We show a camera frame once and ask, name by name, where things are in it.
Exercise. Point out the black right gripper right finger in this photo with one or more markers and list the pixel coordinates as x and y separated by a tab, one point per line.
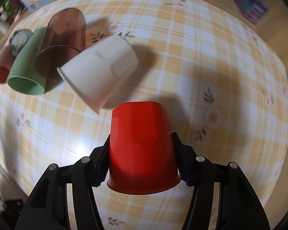
238	205

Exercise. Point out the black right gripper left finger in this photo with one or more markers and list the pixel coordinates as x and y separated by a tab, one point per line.
47	208

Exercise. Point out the red plastic cup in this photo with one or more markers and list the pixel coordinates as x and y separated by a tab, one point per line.
142	158

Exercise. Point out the green plastic cup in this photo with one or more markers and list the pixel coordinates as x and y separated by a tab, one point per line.
23	76

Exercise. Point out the pink plastic cup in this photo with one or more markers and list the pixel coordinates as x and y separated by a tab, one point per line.
6	62

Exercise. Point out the grey translucent cup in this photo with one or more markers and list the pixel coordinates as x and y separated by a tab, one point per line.
18	40

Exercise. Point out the brown translucent cup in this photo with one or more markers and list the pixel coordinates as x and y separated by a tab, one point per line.
63	39

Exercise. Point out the yellow plaid tablecloth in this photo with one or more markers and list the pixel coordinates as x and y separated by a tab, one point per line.
224	90

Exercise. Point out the purple book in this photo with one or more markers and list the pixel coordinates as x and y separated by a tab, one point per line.
252	10

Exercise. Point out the artificial flower bouquet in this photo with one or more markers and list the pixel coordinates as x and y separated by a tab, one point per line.
9	8

